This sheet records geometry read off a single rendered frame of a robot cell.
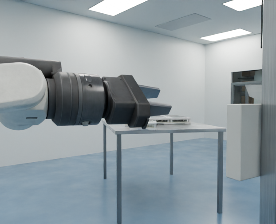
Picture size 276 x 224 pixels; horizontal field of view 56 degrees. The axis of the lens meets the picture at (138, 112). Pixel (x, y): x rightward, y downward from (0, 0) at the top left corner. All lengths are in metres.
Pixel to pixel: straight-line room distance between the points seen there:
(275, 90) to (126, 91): 0.64
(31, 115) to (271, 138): 0.80
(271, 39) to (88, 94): 0.75
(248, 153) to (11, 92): 0.79
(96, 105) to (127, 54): 5.87
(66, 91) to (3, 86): 0.08
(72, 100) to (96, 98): 0.04
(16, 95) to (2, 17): 4.87
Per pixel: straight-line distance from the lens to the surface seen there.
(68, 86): 0.41
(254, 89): 5.40
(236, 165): 0.96
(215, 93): 8.15
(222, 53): 8.15
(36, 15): 5.41
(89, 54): 5.70
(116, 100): 0.42
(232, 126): 0.95
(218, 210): 2.87
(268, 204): 1.06
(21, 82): 0.38
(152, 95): 0.53
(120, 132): 2.32
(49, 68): 0.45
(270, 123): 1.00
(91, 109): 0.41
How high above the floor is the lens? 1.11
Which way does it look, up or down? 2 degrees down
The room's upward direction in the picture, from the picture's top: straight up
